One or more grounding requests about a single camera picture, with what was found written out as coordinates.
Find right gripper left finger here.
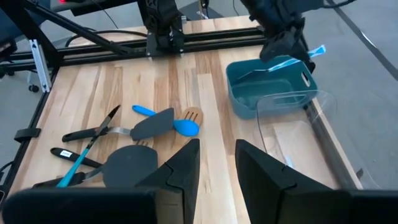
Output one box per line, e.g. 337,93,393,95
1,138,201,224

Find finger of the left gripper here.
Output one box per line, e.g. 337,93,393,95
287,34,309,59
260,30,290,63

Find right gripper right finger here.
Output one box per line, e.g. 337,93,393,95
235,139,398,224

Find translucent blue plastic utensil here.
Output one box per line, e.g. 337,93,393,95
234,44,327,82

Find blue handled black tongs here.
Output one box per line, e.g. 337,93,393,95
55,104,122,189

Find round black spatula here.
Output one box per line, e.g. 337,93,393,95
32,144,159,189

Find grey wedge spatula black handle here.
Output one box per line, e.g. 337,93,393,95
61,107,175,144

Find blue silicone spoon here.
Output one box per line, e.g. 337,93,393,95
131,105,201,138

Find teal plastic bin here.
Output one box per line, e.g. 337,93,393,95
226,55,318,120

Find black table edge clip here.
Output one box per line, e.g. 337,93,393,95
13,127,42,144

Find light wooden slotted spatula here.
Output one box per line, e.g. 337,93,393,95
179,106,204,127

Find black office chair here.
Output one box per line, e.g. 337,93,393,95
0,6,19,78

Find black aluminium rig frame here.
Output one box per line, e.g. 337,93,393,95
0,0,363,203

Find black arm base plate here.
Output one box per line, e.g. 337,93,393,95
145,30,186,57

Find silver corner bracket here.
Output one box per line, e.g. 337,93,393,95
29,38,53,94

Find black table cable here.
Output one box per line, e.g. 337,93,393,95
63,29,149,48

